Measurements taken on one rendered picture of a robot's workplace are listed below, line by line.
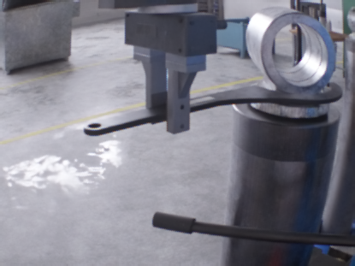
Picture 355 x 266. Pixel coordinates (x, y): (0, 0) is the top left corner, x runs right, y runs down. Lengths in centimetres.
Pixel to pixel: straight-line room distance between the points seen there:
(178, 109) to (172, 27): 11
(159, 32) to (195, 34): 5
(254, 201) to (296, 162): 10
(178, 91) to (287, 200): 29
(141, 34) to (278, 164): 30
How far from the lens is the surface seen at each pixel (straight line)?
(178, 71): 54
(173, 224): 65
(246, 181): 76
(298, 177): 73
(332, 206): 233
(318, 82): 73
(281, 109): 71
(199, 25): 51
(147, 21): 56
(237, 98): 64
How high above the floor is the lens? 170
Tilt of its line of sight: 20 degrees down
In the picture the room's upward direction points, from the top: straight up
